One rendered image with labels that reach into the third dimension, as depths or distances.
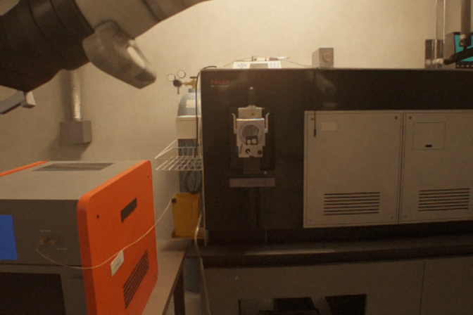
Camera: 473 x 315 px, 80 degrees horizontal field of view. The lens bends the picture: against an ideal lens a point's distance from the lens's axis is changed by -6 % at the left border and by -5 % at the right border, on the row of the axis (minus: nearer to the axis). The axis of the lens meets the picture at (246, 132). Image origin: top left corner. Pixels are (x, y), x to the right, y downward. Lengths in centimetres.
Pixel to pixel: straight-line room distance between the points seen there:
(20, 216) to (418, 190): 131
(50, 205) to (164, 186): 180
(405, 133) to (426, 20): 160
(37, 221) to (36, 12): 49
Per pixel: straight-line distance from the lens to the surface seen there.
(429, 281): 150
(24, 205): 72
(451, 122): 142
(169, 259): 127
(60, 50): 30
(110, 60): 24
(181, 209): 125
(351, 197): 128
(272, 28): 236
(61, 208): 68
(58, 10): 29
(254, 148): 105
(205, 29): 236
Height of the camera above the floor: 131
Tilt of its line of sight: 6 degrees down
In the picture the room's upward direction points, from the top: 1 degrees counter-clockwise
